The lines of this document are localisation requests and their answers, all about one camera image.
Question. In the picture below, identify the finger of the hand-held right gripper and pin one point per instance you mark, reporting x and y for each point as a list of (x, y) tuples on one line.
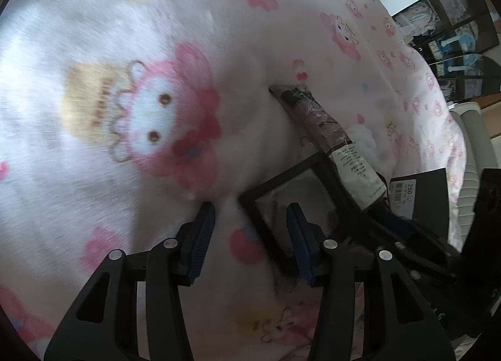
[(352, 216), (395, 224)]

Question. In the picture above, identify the pink floral cream tube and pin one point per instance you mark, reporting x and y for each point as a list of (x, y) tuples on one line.
[(321, 122)]

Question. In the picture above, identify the grey white sofa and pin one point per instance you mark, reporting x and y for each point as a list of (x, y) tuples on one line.
[(473, 150)]

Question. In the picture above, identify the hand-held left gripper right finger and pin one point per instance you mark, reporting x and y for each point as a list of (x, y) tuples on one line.
[(299, 243)]

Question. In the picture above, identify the pink printed blanket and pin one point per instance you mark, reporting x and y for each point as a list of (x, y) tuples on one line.
[(117, 32)]

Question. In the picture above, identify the black storage box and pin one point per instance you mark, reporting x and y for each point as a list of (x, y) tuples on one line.
[(282, 176)]

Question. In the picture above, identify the dark display shelf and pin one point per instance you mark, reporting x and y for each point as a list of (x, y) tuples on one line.
[(450, 40)]

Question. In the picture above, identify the white fluffy plush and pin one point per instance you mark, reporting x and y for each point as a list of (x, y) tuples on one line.
[(364, 140)]

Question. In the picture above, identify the black box lid white label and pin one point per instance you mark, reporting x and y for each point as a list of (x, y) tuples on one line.
[(426, 204)]

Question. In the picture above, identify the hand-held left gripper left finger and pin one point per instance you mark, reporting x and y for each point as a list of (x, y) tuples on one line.
[(203, 239)]

